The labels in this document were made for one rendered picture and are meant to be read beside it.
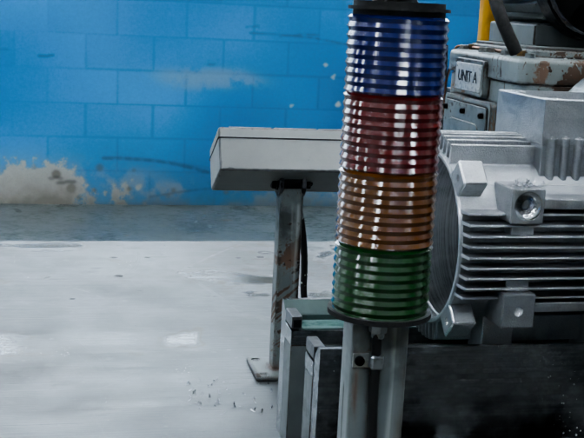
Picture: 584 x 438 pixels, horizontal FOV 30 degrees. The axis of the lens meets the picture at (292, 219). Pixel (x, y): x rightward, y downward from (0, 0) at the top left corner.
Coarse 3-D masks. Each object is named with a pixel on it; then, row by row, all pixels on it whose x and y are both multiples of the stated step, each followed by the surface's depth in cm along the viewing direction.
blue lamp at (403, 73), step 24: (360, 24) 62; (384, 24) 61; (408, 24) 61; (432, 24) 62; (360, 48) 62; (384, 48) 61; (408, 48) 61; (432, 48) 62; (360, 72) 62; (384, 72) 62; (408, 72) 62; (432, 72) 62; (408, 96) 62; (432, 96) 63
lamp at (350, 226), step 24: (360, 192) 63; (384, 192) 63; (408, 192) 63; (432, 192) 64; (336, 216) 66; (360, 216) 64; (384, 216) 63; (408, 216) 63; (432, 216) 65; (360, 240) 64; (384, 240) 63; (408, 240) 64; (432, 240) 66
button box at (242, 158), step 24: (216, 144) 118; (240, 144) 117; (264, 144) 118; (288, 144) 118; (312, 144) 119; (336, 144) 119; (216, 168) 118; (240, 168) 116; (264, 168) 117; (288, 168) 117; (312, 168) 118; (336, 168) 119
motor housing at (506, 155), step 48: (480, 144) 94; (528, 144) 96; (576, 192) 95; (480, 240) 92; (528, 240) 93; (576, 240) 94; (432, 288) 105; (480, 288) 91; (528, 288) 92; (576, 288) 93; (432, 336) 98; (528, 336) 98; (576, 336) 99
